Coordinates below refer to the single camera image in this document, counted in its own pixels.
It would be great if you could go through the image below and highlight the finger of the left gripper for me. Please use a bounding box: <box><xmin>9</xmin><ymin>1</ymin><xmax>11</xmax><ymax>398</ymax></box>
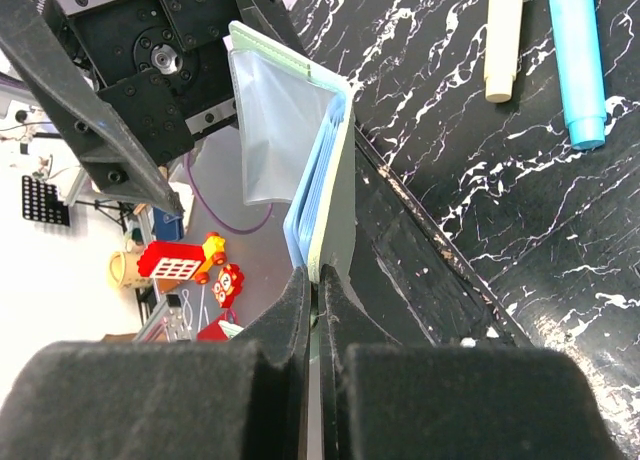
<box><xmin>236</xmin><ymin>0</ymin><xmax>307</xmax><ymax>56</ymax></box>

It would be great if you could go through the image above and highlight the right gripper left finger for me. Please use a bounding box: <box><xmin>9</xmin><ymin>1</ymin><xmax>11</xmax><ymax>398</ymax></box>
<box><xmin>1</xmin><ymin>268</ymin><xmax>310</xmax><ymax>459</ymax></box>

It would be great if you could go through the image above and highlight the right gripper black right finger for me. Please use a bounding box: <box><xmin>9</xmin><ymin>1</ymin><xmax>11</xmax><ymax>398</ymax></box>
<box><xmin>319</xmin><ymin>266</ymin><xmax>622</xmax><ymax>459</ymax></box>

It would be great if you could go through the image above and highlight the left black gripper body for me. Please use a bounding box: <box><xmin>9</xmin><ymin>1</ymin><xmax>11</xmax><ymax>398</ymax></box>
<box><xmin>52</xmin><ymin>0</ymin><xmax>240</xmax><ymax>164</ymax></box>

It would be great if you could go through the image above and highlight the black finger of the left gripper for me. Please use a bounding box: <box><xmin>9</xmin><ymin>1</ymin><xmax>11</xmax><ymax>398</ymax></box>
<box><xmin>1</xmin><ymin>0</ymin><xmax>183</xmax><ymax>214</ymax></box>

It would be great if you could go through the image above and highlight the grey-green card holder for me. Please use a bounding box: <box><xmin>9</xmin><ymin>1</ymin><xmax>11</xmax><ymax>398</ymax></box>
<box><xmin>227</xmin><ymin>20</ymin><xmax>359</xmax><ymax>460</ymax></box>

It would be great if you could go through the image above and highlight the blue plastic marker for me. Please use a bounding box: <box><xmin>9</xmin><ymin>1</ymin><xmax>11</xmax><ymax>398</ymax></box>
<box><xmin>548</xmin><ymin>0</ymin><xmax>607</xmax><ymax>151</ymax></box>

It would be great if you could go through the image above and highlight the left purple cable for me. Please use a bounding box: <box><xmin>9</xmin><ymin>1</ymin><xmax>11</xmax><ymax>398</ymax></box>
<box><xmin>183</xmin><ymin>152</ymin><xmax>275</xmax><ymax>235</ymax></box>

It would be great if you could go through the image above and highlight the cream wooden handle tool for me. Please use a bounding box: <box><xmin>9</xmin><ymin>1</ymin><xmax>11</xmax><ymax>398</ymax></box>
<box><xmin>483</xmin><ymin>0</ymin><xmax>523</xmax><ymax>104</ymax></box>

